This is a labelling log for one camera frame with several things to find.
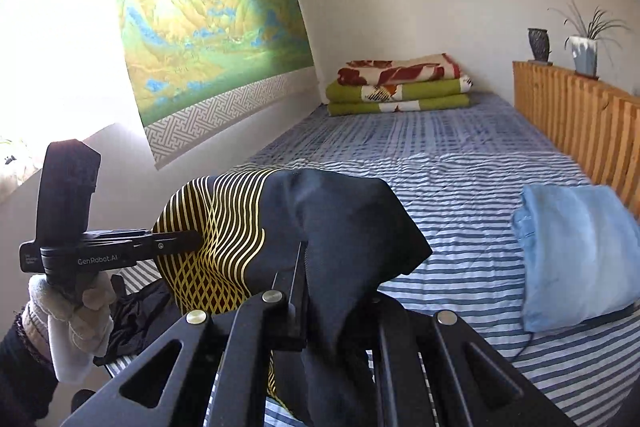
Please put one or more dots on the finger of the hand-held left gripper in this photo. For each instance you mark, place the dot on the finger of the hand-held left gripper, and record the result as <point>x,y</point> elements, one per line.
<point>175,242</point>

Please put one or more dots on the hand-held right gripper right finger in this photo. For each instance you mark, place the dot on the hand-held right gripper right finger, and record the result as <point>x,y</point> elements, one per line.
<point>400,357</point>

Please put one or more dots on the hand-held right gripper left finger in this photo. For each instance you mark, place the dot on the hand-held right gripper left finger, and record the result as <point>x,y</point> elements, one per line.
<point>290,297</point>

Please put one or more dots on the black pants with yellow lines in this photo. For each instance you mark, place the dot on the black pants with yellow lines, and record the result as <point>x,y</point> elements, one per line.
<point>340,227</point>

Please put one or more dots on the person's left forearm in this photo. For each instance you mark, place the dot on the person's left forearm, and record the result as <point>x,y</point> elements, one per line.
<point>20,367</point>

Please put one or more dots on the person's left hand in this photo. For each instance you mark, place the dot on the person's left hand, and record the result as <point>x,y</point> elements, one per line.
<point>80,332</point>

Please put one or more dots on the blue striped quilt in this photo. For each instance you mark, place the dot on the blue striped quilt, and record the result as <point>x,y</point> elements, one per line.
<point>465,207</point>

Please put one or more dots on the folded light blue cloth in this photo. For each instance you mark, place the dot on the folded light blue cloth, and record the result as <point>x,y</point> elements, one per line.
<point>575,252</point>

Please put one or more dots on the dark folded clothes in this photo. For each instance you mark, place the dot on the dark folded clothes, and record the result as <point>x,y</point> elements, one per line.
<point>605,313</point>

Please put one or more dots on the blue checked bed sheet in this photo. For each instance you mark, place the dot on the blue checked bed sheet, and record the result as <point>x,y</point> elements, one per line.
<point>425,127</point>

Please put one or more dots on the folded green floral blanket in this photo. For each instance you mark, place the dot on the folded green floral blanket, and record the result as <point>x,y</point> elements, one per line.
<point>400,82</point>

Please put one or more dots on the wooden slatted headboard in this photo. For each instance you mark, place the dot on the wooden slatted headboard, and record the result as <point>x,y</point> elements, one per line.
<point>575,112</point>

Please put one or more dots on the dark ceramic vase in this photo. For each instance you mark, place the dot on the dark ceramic vase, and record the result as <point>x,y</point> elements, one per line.
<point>540,44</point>

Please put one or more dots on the potted plant in white pot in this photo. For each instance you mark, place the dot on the potted plant in white pot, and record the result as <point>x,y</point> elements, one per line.
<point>585,54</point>

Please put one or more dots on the landscape wall poster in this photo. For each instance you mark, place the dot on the landscape wall poster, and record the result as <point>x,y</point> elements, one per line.
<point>210,22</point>

